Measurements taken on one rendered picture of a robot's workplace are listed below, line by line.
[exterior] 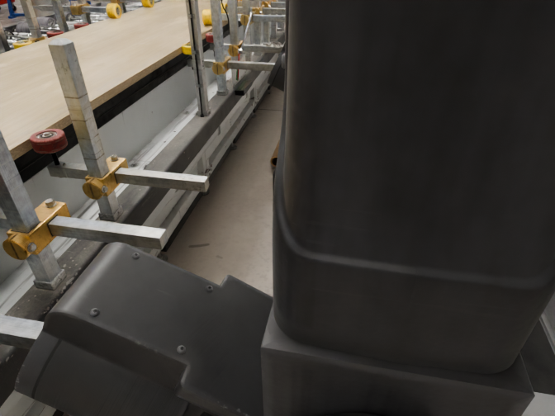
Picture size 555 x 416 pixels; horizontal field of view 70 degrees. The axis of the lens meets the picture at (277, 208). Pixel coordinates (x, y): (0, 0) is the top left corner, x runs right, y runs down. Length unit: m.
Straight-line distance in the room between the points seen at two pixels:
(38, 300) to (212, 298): 0.83
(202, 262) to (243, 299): 1.83
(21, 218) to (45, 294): 0.19
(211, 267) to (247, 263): 0.18
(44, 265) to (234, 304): 0.81
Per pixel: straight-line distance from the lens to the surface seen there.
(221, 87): 1.94
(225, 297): 0.16
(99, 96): 1.43
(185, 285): 0.16
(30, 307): 0.97
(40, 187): 1.25
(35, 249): 0.90
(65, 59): 0.97
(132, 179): 1.08
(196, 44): 1.64
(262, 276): 1.89
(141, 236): 0.81
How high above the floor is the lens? 1.33
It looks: 35 degrees down
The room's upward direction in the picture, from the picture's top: straight up
